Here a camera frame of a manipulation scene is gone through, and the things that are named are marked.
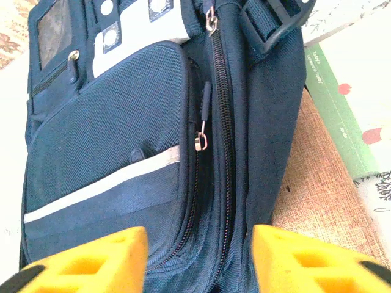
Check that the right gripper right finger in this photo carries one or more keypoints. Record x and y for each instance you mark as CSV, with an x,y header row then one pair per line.
x,y
305,268

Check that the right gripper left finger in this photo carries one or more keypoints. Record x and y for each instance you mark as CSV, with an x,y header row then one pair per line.
x,y
91,268

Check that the brown fabric pencil case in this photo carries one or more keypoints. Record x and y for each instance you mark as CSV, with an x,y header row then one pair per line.
x,y
314,189

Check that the navy blue backpack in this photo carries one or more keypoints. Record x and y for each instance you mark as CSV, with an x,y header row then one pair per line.
x,y
107,122

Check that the green spiral notebook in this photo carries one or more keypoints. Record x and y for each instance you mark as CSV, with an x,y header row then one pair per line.
x,y
333,107

